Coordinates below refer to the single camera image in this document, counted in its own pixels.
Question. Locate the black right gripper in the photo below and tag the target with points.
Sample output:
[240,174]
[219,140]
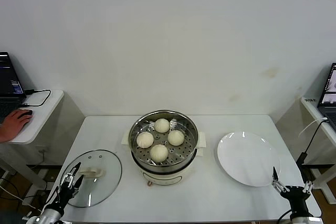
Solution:
[296,195]

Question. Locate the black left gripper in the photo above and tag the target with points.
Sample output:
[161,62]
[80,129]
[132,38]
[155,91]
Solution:
[65,195]

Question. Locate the glass pot lid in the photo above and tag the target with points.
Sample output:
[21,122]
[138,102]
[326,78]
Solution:
[110,166]

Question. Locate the white steamed baozi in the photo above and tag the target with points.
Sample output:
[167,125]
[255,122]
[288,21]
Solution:
[158,153]
[145,139]
[176,138]
[161,125]

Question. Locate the black computer mouse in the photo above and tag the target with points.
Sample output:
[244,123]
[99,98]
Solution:
[28,112]

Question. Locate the person's bare forearm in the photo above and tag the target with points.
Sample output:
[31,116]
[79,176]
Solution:
[1,136]

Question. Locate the stainless steel steamer basket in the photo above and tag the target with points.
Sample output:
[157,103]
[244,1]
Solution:
[189,145]

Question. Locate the person's bare hand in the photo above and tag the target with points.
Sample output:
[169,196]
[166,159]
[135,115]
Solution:
[15,124]

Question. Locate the white round plate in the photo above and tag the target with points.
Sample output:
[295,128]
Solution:
[249,155]

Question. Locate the cream electric cooker pot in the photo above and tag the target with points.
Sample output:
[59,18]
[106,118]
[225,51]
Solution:
[162,176]

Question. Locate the black open laptop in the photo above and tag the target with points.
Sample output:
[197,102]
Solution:
[10,82]
[329,90]

